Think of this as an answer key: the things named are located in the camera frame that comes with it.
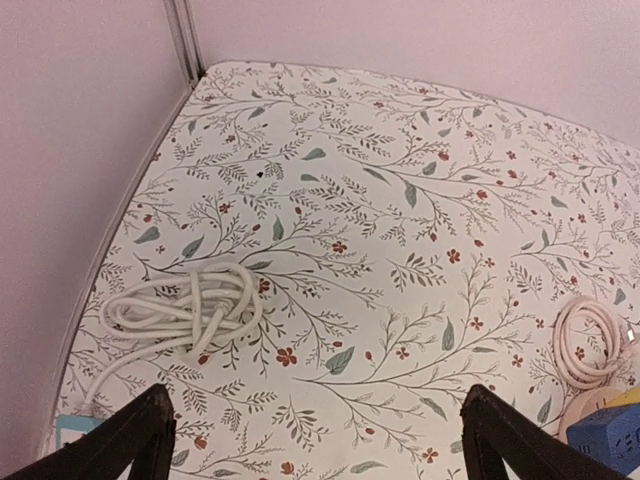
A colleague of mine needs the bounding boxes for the pink coiled power cord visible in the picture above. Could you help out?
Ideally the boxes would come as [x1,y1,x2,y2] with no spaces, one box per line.
[554,295,640,392]

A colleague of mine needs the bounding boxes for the light blue cube socket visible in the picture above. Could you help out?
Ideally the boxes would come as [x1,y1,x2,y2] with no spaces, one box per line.
[55,415,103,450]

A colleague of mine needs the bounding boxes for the yellow cube socket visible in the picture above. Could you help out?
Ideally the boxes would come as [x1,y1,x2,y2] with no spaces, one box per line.
[606,388,640,409]

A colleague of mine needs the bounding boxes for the white cable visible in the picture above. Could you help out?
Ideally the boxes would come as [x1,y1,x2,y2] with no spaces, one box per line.
[79,262,264,416]

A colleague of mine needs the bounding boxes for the pink round power strip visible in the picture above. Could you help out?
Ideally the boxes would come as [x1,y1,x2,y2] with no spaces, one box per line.
[558,386,622,444]

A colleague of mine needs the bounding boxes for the floral patterned table mat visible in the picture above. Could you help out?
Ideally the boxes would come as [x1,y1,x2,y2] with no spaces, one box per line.
[56,62,639,479]

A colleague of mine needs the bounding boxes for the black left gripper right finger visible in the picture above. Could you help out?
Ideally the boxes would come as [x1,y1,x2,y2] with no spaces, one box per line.
[460,384,624,480]

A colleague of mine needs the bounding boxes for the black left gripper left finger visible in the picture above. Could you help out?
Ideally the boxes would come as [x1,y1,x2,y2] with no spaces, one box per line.
[8,383,176,480]

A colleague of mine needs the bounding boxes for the left aluminium corner post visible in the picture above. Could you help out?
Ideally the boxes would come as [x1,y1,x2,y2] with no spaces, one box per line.
[162,0,206,88]

